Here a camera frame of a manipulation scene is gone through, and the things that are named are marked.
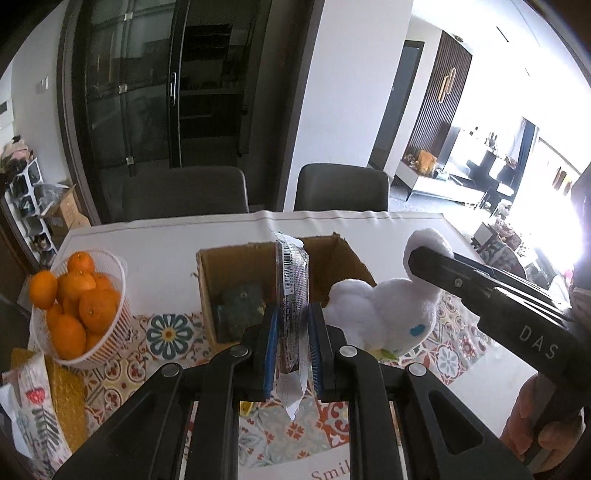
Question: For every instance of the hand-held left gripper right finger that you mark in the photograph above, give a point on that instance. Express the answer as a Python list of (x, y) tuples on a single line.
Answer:
[(316, 350)]

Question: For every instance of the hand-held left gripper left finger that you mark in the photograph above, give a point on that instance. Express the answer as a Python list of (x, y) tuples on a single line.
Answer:
[(270, 350)]

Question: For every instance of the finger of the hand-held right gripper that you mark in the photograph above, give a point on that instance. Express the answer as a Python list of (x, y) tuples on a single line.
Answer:
[(443, 272)]

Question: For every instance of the dark green plush pouch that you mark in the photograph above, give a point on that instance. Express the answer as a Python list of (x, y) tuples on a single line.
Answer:
[(240, 309)]

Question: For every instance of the white plush toy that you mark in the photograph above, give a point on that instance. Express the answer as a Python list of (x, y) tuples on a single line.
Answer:
[(397, 304)]

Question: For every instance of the clear dark snack packet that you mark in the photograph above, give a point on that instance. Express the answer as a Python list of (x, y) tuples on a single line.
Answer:
[(291, 286)]

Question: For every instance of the brown cardboard box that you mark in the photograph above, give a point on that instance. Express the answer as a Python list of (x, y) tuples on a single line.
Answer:
[(210, 277)]

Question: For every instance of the person's right hand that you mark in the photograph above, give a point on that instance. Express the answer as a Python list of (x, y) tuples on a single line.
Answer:
[(531, 415)]

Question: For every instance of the patterned armchair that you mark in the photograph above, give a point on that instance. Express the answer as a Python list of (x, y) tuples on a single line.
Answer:
[(501, 249)]

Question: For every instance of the white low cabinet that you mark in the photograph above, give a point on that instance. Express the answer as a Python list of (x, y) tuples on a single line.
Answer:
[(434, 184)]

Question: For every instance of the patterned tile table runner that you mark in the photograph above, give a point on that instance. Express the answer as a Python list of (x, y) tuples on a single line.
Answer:
[(171, 332)]

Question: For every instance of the orange bag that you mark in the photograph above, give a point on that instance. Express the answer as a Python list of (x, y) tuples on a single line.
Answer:
[(427, 162)]

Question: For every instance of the grey dining chair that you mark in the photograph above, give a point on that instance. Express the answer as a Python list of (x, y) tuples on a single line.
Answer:
[(341, 187), (184, 194)]

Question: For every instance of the white plastic fruit basket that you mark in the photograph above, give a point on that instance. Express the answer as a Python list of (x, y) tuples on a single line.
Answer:
[(111, 341)]

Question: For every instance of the dark interior door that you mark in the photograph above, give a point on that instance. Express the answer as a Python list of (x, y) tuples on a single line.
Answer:
[(397, 101)]

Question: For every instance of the yellow wicker basket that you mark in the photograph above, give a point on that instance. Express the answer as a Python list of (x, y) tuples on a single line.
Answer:
[(64, 392)]

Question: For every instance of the pile of oranges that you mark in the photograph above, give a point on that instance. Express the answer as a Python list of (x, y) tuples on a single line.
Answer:
[(69, 286)]

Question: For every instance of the floral cloth pouch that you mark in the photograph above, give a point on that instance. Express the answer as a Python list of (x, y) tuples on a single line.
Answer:
[(37, 415)]

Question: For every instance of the small floor cardboard box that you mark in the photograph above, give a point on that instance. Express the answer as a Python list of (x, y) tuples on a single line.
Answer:
[(67, 214)]

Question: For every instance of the white shoe rack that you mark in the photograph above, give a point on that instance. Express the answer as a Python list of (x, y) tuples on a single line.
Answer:
[(30, 212)]

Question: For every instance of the dark glass sliding door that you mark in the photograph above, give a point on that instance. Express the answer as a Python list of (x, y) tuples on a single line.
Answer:
[(138, 92)]

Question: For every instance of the pile of clothes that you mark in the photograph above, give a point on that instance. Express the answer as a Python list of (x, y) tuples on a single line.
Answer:
[(14, 154)]

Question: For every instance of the dark slatted wall panel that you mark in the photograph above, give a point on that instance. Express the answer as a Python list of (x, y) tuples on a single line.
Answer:
[(441, 87)]

